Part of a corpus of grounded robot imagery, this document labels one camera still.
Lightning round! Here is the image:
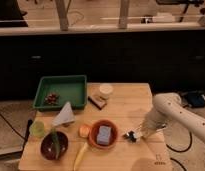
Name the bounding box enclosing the black and white brush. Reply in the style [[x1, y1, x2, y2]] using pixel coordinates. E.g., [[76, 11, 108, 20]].
[[123, 127, 143, 143]]

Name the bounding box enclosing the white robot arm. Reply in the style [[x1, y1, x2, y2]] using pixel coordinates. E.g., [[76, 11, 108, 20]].
[[141, 93, 205, 143]]

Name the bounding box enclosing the white cup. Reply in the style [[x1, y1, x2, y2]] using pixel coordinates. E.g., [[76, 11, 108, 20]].
[[99, 83, 113, 100]]

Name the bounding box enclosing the brown wooden block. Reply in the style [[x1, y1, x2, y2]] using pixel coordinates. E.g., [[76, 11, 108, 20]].
[[88, 95, 107, 110]]

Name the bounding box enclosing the white triangular cloth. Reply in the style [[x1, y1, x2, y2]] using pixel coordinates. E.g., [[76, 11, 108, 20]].
[[52, 102, 75, 127]]

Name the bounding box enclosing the orange small fruit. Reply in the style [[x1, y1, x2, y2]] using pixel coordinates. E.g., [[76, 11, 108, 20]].
[[79, 124, 91, 138]]

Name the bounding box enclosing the terracotta orange bowl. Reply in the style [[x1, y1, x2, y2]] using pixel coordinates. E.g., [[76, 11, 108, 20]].
[[88, 119, 119, 149]]

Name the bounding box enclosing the green plastic tray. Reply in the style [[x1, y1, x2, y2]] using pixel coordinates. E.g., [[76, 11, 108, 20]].
[[33, 75, 87, 111]]

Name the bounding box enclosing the red berry cluster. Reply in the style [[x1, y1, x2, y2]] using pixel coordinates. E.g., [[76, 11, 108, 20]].
[[44, 93, 59, 105]]

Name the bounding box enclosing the blue sponge block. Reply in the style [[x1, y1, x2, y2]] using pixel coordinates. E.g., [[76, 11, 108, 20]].
[[97, 126, 111, 145]]

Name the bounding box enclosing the yellow banana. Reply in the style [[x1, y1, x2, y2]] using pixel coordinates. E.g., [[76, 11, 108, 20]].
[[73, 142, 88, 171]]

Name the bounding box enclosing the green vegetable stalk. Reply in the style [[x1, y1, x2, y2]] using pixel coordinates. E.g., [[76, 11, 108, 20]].
[[51, 128, 60, 159]]

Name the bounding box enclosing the light green cup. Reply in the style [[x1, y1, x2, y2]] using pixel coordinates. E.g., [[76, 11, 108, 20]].
[[29, 121, 45, 138]]

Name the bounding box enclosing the dark brown bowl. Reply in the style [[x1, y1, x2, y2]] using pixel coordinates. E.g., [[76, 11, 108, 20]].
[[40, 131, 68, 160]]

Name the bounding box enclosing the blue black floor device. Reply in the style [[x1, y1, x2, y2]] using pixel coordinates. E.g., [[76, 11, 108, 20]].
[[184, 92, 205, 108]]

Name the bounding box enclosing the black floor cable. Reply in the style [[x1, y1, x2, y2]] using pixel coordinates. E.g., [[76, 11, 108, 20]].
[[165, 131, 194, 171]]

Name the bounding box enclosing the black cable left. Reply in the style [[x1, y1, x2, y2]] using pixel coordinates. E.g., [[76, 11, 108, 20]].
[[0, 109, 34, 145]]

